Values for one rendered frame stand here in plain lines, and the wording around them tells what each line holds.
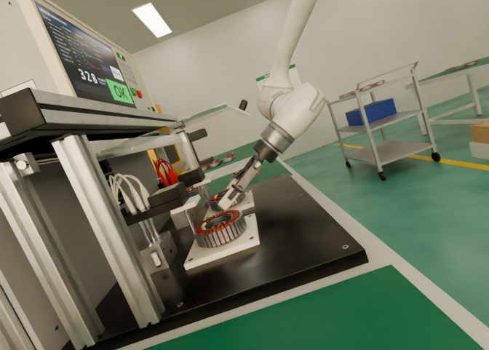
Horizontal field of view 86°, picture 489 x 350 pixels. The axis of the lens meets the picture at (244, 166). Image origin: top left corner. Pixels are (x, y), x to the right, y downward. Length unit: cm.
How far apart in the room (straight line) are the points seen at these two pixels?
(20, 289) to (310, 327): 39
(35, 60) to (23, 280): 35
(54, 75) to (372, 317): 57
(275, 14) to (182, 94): 259
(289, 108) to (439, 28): 685
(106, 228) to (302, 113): 55
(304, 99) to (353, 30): 591
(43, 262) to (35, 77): 30
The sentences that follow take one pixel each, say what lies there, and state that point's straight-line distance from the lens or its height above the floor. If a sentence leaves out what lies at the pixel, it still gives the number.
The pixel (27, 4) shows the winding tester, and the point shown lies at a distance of 60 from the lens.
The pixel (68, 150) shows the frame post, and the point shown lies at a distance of 41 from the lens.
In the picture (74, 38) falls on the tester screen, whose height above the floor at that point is 126.
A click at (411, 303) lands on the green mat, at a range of 35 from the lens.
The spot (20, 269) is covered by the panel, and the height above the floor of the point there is 91.
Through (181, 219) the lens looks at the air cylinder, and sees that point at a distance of 81.
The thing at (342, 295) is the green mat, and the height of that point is 75.
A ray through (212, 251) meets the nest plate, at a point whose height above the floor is 78.
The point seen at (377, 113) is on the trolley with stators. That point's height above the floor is 62.
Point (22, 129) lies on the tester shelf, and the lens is 41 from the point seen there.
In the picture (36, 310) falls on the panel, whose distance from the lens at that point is 52.
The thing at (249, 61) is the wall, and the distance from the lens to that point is 603.
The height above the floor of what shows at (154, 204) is 90.
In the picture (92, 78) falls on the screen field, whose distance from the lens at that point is 63.
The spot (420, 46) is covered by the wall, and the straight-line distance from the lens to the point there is 720.
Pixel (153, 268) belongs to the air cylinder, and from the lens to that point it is 60.
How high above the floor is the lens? 98
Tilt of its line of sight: 8 degrees down
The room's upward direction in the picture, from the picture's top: 21 degrees counter-clockwise
